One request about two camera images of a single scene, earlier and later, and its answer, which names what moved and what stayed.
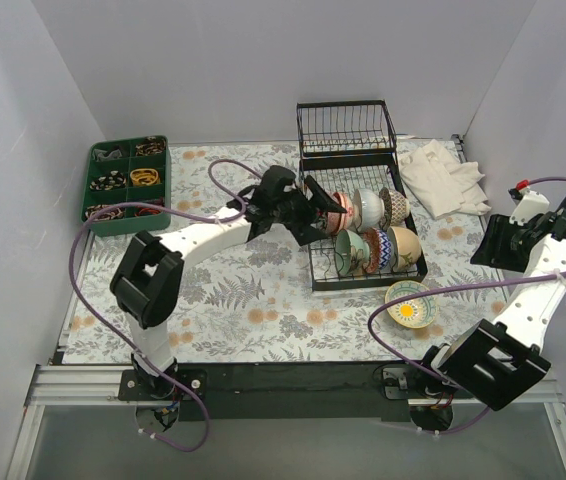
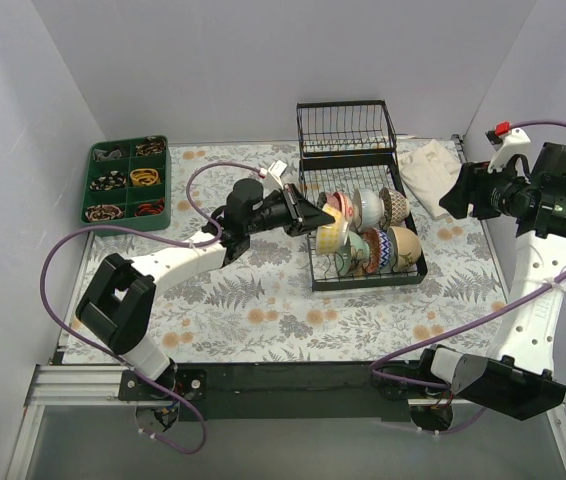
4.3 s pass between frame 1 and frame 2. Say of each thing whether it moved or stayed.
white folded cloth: stayed
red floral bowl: stayed
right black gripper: moved
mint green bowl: stayed
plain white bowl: stayed
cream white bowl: stayed
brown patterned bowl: stayed
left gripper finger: moved
